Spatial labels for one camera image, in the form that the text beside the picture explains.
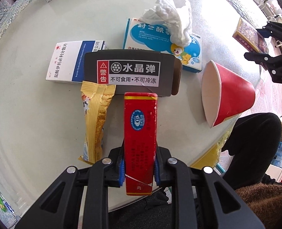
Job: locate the blue cartoon bear medicine box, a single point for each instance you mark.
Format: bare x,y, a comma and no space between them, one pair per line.
143,36

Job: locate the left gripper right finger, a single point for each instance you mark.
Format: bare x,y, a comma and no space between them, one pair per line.
201,198

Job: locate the red long carton box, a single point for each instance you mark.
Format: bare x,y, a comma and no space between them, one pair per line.
140,126

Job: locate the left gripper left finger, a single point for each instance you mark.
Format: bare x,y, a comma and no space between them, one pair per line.
60,203

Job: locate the white tissue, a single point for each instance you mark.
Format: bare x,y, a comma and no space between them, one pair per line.
177,20

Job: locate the blue water bottle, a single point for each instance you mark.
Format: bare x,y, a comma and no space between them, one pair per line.
278,156

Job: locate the brown fuzzy garment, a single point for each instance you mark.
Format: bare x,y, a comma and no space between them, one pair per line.
265,200

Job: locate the black cardboard warning box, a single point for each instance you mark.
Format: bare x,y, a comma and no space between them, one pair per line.
134,71

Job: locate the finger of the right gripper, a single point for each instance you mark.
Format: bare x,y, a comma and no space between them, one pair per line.
269,63
272,29

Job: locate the red paper cup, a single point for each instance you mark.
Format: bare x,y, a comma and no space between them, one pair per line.
224,94

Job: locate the white blue medicine box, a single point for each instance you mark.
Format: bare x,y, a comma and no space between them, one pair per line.
67,61

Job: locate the dark patterned small box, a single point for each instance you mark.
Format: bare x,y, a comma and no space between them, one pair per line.
250,38

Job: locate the person's black trouser leg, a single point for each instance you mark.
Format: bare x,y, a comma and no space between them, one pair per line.
253,144

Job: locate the yellow snack wrapper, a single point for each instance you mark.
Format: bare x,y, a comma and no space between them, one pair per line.
96,99

